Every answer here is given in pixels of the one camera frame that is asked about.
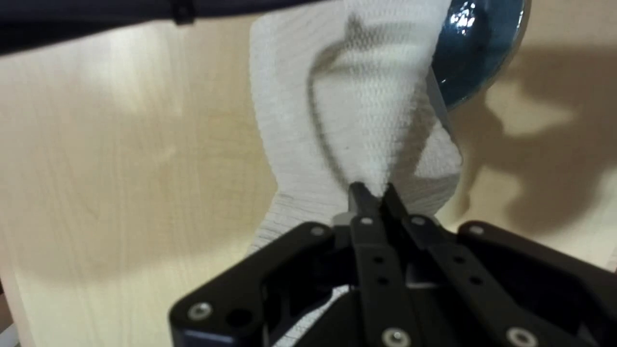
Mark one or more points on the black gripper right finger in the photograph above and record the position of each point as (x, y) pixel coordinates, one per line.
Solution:
(475, 290)

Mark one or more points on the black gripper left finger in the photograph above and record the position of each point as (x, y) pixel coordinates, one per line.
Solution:
(378, 277)

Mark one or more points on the beige towel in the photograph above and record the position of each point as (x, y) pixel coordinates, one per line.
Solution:
(367, 109)

